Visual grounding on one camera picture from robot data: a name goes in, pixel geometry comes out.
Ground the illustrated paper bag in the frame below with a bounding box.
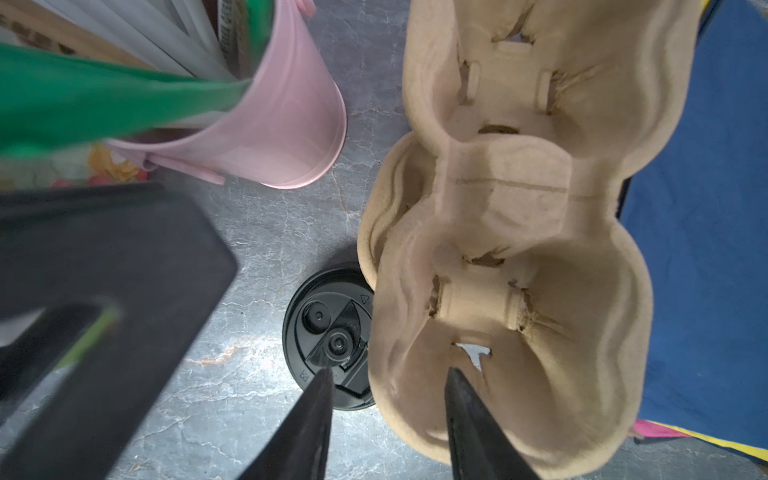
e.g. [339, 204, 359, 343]
[1, 143, 149, 192]

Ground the white wrapped straw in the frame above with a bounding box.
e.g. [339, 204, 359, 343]
[38, 0, 235, 81]

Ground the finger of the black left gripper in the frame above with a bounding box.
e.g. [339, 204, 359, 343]
[1, 183, 237, 479]

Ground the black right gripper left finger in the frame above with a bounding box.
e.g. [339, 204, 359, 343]
[239, 368, 335, 479]

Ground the brown pulp cup carrier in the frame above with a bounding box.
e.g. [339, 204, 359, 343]
[368, 1, 702, 479]

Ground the green wrapped straw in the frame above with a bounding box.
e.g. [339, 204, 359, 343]
[0, 0, 277, 158]

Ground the pink straw holder cup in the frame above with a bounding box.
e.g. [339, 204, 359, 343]
[108, 1, 347, 190]

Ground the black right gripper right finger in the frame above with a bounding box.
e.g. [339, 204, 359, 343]
[444, 367, 539, 480]

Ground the stack of pulp carriers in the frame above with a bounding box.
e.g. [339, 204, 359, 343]
[357, 132, 436, 288]

